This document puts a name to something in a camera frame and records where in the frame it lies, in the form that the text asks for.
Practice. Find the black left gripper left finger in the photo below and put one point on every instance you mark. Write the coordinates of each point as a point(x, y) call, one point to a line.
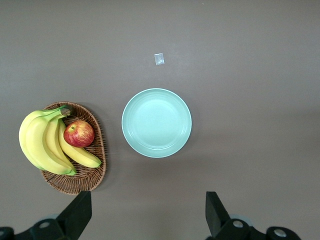
point(75, 215)

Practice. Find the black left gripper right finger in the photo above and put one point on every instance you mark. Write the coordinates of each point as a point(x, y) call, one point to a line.
point(217, 217)

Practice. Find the light green round plate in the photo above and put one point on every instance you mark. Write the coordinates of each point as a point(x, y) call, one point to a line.
point(156, 122)

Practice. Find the brown wicker basket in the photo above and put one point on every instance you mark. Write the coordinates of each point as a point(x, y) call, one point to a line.
point(85, 175)

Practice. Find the red yellow apple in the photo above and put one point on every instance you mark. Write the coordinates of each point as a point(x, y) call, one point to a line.
point(78, 133)

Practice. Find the yellow banana bunch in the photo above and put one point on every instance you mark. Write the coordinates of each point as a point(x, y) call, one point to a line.
point(37, 140)

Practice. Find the small clear tape piece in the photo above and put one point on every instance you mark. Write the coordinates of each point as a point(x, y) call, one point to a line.
point(159, 59)

